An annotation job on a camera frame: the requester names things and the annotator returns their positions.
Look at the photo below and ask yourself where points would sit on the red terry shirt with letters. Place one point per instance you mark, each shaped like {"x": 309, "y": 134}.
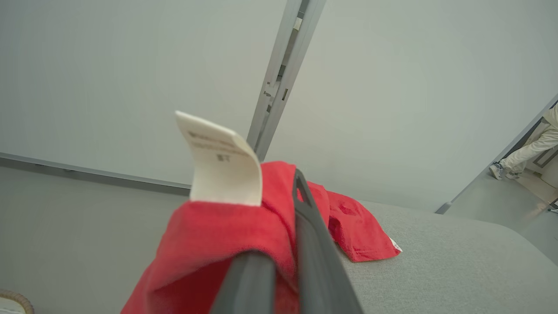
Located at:
{"x": 218, "y": 235}

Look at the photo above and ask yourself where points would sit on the person in beige clothes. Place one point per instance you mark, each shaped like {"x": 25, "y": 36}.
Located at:
{"x": 532, "y": 150}

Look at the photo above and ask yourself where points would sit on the white laundry basket wicker rim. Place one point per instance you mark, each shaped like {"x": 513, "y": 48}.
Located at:
{"x": 22, "y": 301}

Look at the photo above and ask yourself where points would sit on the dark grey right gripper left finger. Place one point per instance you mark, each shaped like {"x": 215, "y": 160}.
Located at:
{"x": 248, "y": 283}

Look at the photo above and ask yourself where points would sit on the red terry shorts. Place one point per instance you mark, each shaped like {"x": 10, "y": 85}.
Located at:
{"x": 362, "y": 235}

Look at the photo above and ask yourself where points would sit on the grey aluminium partition post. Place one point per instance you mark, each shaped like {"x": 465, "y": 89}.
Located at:
{"x": 283, "y": 69}

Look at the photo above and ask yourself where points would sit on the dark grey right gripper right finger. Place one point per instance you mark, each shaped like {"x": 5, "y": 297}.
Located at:
{"x": 320, "y": 261}

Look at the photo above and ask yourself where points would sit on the grey wall base rail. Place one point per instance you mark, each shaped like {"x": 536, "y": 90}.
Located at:
{"x": 87, "y": 173}

